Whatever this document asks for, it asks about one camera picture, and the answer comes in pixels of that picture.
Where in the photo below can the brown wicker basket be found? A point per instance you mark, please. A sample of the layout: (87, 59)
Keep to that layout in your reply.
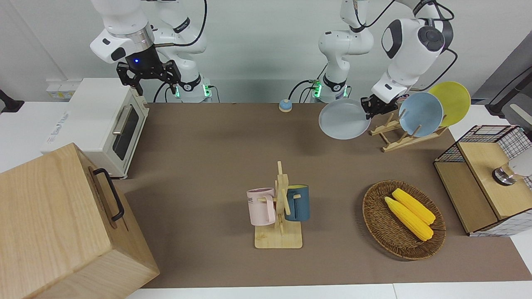
(386, 232)

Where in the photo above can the yellow corn cob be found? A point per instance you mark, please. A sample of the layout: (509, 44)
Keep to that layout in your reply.
(409, 220)
(415, 205)

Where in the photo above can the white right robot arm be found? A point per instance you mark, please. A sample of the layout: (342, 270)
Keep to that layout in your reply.
(124, 20)

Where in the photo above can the brown table mat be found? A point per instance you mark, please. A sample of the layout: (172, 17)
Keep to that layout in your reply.
(208, 166)

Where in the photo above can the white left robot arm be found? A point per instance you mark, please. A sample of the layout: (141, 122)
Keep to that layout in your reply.
(345, 45)

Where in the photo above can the pink mug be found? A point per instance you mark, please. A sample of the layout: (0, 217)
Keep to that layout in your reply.
(259, 207)

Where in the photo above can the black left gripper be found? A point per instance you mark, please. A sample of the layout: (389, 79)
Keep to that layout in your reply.
(384, 106)

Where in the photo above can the yellow plate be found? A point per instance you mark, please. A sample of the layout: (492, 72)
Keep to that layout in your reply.
(455, 99)

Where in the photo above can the wooden plate rack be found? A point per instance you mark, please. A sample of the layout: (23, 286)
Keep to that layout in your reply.
(399, 143)

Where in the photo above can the gray plate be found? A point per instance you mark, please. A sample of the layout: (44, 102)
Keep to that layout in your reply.
(343, 120)

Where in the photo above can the dark blue mug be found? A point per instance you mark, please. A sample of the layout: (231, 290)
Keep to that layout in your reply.
(300, 203)

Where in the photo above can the small blue bell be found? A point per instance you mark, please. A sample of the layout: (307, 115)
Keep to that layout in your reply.
(285, 106)

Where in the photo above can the black clamp object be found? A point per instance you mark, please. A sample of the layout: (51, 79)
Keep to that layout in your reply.
(8, 104)

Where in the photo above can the wooden mug tree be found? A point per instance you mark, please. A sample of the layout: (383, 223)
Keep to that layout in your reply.
(278, 238)

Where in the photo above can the white toaster oven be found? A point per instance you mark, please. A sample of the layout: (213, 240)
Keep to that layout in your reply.
(91, 116)

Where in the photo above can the blue plate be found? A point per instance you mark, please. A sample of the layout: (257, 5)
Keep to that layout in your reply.
(420, 114)

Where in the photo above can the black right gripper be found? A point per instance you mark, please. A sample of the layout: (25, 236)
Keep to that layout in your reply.
(143, 62)

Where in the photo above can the white object with metal base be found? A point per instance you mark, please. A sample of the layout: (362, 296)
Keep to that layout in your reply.
(505, 174)

